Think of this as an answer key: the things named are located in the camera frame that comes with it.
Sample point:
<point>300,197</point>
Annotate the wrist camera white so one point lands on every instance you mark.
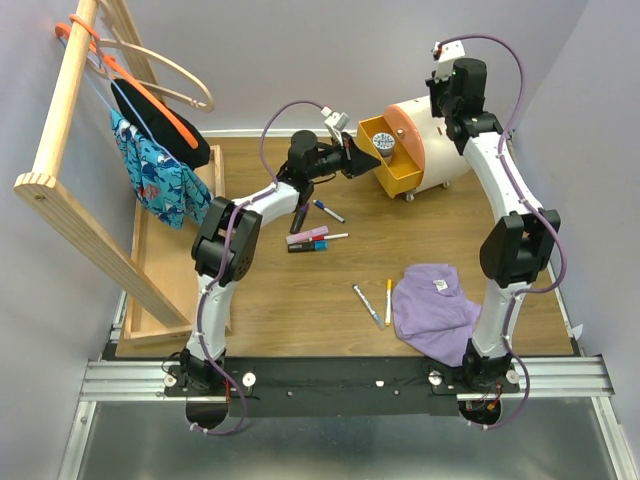
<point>335,123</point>
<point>445,55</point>

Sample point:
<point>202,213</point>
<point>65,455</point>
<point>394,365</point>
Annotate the black garment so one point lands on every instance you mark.
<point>139,111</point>

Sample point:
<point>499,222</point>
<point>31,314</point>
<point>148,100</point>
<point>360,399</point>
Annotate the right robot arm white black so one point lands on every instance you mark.
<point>520,244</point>

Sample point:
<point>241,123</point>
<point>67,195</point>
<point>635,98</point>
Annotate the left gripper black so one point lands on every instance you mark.
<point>354,161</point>

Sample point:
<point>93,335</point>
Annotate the blue capped white marker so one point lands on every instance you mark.
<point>328,211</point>

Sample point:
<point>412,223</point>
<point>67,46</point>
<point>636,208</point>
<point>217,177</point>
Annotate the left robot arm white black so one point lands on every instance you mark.
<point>224,247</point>

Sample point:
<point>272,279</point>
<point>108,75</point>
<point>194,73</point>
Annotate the yellow white pen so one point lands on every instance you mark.
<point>388,303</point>

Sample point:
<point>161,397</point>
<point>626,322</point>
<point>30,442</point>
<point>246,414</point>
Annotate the blue shark pattern garment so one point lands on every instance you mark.
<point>165,187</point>

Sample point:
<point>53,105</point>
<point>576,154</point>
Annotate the grey silver pen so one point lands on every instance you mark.
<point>368,306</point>

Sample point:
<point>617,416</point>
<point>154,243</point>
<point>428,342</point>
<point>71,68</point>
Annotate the pink highlighter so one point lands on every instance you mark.
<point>307,235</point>

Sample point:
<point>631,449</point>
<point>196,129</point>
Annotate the purple black highlighter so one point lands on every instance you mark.
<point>299,219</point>

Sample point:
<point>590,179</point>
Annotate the black blue capped highlighter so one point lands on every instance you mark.
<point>308,246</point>

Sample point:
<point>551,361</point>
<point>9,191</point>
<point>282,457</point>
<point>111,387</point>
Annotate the round blue tin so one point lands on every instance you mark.
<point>385,145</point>

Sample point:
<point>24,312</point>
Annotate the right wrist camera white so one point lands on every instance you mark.
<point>445,55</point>

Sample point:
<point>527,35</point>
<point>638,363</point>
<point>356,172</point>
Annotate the wooden clothes rack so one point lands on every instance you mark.
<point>43,189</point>

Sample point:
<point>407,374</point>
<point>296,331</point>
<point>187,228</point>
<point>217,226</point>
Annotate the wooden hanger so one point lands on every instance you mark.
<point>124,37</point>

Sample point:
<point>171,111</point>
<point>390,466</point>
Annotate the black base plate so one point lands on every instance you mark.
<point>339,387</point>

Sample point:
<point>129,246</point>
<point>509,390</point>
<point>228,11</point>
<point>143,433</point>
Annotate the red capped white marker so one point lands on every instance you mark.
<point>326,237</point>

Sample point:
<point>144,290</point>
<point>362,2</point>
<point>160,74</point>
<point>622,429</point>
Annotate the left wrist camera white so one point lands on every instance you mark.
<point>335,123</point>

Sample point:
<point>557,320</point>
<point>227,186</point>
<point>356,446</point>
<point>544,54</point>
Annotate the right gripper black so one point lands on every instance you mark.
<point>433,85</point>

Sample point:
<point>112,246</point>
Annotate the orange hanger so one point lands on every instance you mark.
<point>108,65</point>

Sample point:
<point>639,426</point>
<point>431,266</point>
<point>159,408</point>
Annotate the aluminium rail frame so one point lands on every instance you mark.
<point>560,425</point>

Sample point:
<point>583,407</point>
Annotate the purple cloth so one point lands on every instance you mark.
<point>432,313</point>

